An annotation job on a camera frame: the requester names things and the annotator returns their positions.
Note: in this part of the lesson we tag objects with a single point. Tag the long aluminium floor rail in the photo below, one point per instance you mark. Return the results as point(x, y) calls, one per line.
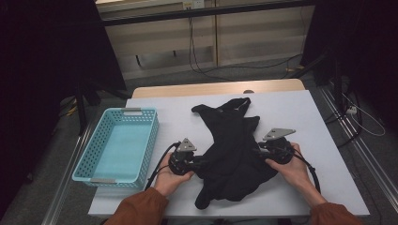
point(62, 187)
point(369, 162)

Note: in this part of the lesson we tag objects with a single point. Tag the beige cabinet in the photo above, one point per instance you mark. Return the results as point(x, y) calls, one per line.
point(256, 37)

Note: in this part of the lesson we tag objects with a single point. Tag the large black curtain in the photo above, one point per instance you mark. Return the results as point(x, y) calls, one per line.
point(37, 62)

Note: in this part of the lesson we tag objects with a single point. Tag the black curtain behind stand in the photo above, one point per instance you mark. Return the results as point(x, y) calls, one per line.
point(369, 47)

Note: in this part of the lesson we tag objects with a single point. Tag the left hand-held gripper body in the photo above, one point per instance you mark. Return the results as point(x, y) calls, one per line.
point(184, 159)

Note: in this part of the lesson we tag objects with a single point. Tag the round table grommet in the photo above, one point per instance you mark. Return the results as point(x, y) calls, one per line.
point(248, 91)

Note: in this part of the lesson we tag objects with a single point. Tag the white power strip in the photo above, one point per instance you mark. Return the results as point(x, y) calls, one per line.
point(351, 110)

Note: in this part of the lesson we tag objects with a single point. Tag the black horizontal bar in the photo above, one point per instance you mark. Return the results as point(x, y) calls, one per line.
point(203, 12)

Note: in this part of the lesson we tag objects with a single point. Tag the black stand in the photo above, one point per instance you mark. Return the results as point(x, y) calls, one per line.
point(82, 118)
point(308, 66)

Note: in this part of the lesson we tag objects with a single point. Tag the light blue plastic basket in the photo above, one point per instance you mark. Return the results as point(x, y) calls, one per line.
point(120, 146)

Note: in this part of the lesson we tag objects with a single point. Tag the person's left hand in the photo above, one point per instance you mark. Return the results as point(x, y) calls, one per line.
point(169, 182)

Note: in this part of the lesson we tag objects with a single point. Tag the black shirt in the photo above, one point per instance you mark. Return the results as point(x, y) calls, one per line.
point(233, 156)

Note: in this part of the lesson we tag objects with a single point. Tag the white wall socket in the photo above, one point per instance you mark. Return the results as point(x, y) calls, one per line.
point(193, 3)

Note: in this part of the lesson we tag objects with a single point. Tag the person's right hand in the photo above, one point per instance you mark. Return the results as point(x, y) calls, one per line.
point(295, 173)

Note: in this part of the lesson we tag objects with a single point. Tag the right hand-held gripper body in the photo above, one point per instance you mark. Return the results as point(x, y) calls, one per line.
point(278, 150)

